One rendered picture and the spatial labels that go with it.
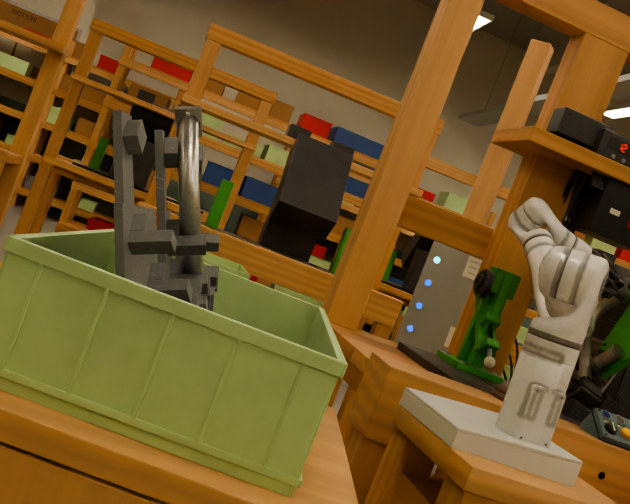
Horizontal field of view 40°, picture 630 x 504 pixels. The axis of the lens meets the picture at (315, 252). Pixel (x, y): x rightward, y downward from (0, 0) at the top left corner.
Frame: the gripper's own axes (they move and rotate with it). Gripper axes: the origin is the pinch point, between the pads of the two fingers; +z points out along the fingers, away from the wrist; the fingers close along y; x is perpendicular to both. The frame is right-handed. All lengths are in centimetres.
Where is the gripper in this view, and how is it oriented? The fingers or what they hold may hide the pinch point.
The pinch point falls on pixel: (621, 291)
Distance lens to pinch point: 225.6
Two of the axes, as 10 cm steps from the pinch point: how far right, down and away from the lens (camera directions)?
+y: 2.9, -6.5, 7.0
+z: 7.9, 5.8, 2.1
